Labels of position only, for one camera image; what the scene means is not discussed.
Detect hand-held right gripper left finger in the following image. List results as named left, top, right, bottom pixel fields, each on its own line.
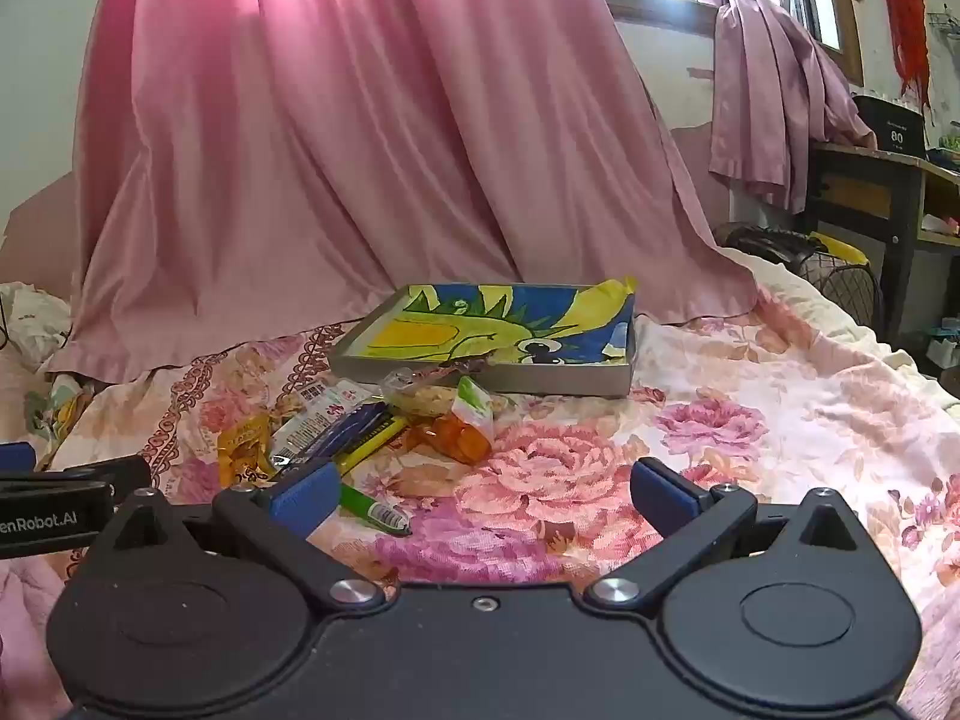
left=112, top=460, right=391, bottom=612

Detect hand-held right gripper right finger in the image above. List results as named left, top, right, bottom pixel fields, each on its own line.
left=585, top=457, right=863, bottom=610

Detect green stick snack packet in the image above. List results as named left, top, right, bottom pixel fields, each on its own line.
left=337, top=483, right=414, bottom=539

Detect yellow nut snack packet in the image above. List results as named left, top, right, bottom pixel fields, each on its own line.
left=216, top=415, right=277, bottom=490

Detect thin yellow snack packet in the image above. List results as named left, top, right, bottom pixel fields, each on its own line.
left=336, top=420, right=410, bottom=478

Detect dark blue snack packet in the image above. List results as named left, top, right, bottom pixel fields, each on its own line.
left=298, top=400, right=407, bottom=467

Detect white red print snack packet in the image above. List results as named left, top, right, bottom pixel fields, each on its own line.
left=271, top=379, right=385, bottom=466

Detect clear plastic snack bag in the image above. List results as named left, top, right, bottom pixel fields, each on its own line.
left=377, top=366, right=472, bottom=422

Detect orange snack packet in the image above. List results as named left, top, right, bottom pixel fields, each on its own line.
left=409, top=375, right=497, bottom=466

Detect grey tray with cartoon lining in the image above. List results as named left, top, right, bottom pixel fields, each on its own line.
left=328, top=277, right=640, bottom=399

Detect floral bed blanket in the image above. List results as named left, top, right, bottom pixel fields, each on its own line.
left=0, top=247, right=960, bottom=720

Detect white crumpled cloth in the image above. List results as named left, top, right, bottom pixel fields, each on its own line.
left=0, top=281, right=74, bottom=372

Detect yellow plastic item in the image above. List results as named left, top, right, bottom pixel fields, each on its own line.
left=812, top=232, right=872, bottom=265

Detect large pink curtain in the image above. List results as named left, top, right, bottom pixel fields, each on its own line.
left=41, top=0, right=762, bottom=385

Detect dark wooden desk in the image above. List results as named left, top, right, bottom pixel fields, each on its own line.
left=804, top=136, right=960, bottom=335

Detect lilac tied curtain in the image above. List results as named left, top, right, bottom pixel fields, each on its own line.
left=691, top=0, right=877, bottom=215

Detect black box with white label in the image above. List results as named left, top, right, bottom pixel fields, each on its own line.
left=850, top=94, right=928, bottom=155

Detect red hanging decoration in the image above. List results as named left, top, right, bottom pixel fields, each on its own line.
left=877, top=0, right=935, bottom=112

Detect wire guard fan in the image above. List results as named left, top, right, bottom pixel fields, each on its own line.
left=793, top=236, right=887, bottom=325

